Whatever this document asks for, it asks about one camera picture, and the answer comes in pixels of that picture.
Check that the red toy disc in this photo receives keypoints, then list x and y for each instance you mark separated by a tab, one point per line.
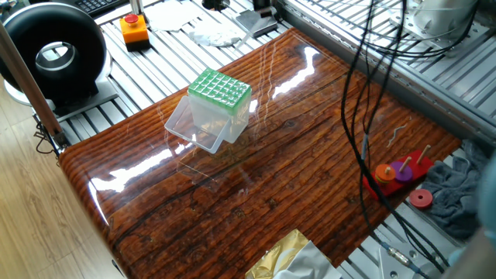
421	198

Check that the gold tissue pack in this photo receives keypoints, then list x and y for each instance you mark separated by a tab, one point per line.
279	257

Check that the grey cloth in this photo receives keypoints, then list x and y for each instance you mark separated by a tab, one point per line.
453	193

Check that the brown slanted pole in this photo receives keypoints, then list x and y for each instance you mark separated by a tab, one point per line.
25	77

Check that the orange emergency stop button box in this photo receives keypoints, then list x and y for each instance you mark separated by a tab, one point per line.
133	33

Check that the wood grain table mat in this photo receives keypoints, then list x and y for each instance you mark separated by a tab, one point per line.
271	174

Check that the clear pipette box green rack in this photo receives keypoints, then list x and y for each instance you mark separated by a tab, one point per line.
219	91

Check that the white crumpled tissue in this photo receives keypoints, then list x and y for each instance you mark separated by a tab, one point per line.
213	35

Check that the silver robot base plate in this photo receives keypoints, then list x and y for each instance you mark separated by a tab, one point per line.
387	259

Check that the silver metal post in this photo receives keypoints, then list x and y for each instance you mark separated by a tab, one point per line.
137	7

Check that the black round foot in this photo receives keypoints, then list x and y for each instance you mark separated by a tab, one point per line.
215	4

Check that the white paper sheet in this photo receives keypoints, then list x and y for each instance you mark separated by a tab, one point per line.
170	15

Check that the black keyboard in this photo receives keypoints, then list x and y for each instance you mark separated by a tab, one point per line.
95	5

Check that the small white curled strip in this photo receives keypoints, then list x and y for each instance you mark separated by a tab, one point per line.
395	133

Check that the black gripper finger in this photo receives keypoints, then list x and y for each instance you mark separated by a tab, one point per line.
269	12
262	4

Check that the silver blue-capped robot arm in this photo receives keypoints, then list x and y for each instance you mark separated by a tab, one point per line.
476	259

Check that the silver platform scale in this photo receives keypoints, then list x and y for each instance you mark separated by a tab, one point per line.
257	25

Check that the red peg toy base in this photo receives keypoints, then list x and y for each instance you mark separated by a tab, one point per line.
387	190

